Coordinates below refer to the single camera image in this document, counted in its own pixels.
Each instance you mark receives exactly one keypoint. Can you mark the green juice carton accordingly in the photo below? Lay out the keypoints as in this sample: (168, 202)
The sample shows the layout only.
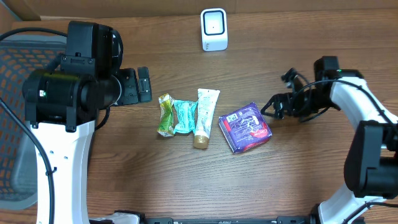
(166, 125)

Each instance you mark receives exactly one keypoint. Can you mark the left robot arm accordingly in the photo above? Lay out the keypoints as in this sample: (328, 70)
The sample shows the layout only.
(62, 102)

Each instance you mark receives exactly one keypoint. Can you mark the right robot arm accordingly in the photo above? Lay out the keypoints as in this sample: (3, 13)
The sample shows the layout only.
(370, 178)

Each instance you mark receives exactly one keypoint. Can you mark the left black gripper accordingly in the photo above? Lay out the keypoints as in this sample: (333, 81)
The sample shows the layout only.
(129, 77)

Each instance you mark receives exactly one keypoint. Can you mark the purple red pad package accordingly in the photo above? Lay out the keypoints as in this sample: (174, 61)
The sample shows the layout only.
(244, 128)

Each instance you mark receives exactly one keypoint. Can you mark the teal wet wipes pack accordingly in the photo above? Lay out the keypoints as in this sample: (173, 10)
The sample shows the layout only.
(186, 116)

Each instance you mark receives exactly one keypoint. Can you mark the white barcode scanner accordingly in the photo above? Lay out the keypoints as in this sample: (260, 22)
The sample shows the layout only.
(214, 29)

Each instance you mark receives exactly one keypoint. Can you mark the white tube gold cap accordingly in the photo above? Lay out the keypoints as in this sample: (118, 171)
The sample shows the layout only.
(207, 100)

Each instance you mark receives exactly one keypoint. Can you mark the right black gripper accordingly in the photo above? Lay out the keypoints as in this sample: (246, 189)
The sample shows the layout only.
(279, 101)

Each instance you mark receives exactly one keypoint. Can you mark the grey plastic basket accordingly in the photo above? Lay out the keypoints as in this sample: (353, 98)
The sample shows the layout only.
(20, 55)

